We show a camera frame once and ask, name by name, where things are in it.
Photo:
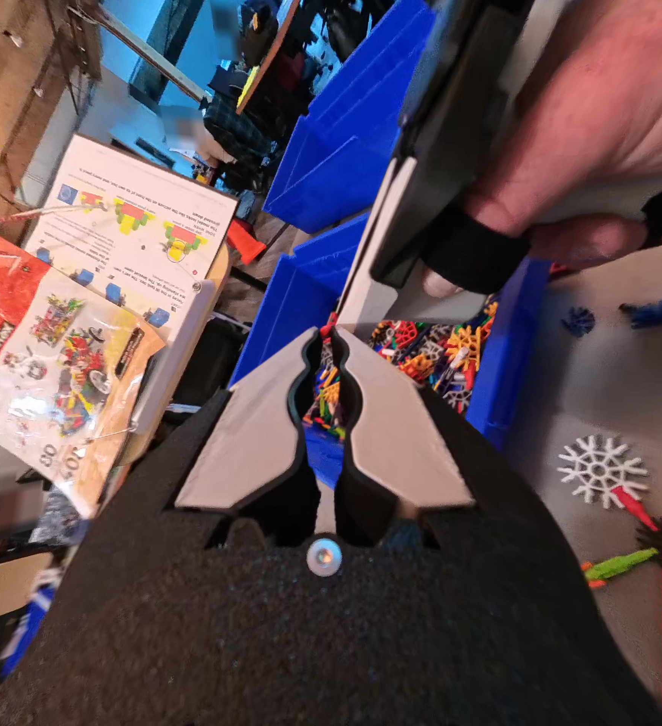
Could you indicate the printed instruction sheet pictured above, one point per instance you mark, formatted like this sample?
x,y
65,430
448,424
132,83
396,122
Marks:
x,y
138,198

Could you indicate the star toy rod model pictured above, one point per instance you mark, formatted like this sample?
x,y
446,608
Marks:
x,y
600,469

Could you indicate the clear toy parts bag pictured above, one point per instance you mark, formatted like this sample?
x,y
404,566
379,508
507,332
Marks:
x,y
53,351

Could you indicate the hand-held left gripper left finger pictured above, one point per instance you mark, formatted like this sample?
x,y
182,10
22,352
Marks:
x,y
246,448

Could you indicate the small blue toy connector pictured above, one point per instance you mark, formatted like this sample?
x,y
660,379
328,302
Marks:
x,y
657,313
577,320

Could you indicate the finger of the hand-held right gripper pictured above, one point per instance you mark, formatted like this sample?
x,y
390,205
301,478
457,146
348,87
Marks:
x,y
368,227
380,227

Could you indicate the small red toy connector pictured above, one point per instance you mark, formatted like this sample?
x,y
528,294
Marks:
x,y
557,268

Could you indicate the short red toy rod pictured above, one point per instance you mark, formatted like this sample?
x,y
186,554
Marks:
x,y
327,330

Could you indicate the pile of colourful toy pieces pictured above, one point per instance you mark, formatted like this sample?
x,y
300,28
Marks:
x,y
421,351

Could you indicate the person's right hand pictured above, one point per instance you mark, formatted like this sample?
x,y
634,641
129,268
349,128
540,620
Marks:
x,y
603,102

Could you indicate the blue plastic bin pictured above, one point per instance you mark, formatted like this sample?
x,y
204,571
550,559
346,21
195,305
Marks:
x,y
285,306
342,142

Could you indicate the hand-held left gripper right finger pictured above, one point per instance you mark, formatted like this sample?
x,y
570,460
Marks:
x,y
404,454

